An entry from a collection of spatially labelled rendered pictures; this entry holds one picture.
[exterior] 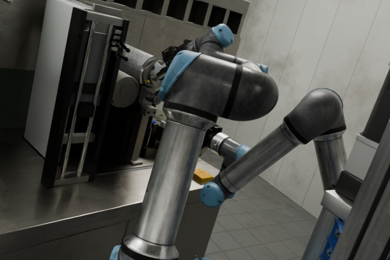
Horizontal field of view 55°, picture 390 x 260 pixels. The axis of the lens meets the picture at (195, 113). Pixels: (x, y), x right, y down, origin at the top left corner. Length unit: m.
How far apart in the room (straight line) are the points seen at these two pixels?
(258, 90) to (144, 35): 1.12
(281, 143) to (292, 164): 2.96
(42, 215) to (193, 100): 0.58
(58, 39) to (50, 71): 0.12
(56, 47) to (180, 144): 0.73
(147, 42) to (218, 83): 1.12
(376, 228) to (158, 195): 0.39
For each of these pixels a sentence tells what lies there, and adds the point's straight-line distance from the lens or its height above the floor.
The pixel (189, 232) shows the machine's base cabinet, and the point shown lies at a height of 0.67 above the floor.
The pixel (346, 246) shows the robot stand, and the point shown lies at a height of 1.21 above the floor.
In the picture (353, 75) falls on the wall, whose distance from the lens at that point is 3.70.
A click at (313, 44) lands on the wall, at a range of 4.01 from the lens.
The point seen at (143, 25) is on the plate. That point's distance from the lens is 1.80.
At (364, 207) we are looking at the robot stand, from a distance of 0.71.
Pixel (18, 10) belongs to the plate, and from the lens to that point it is 1.52.
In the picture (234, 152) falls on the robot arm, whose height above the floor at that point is 1.12.
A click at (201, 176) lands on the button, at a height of 0.92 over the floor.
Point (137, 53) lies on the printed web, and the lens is 1.51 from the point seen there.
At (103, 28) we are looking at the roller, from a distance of 1.30.
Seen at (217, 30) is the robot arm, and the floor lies 1.48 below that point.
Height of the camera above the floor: 1.52
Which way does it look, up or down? 15 degrees down
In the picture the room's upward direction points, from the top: 16 degrees clockwise
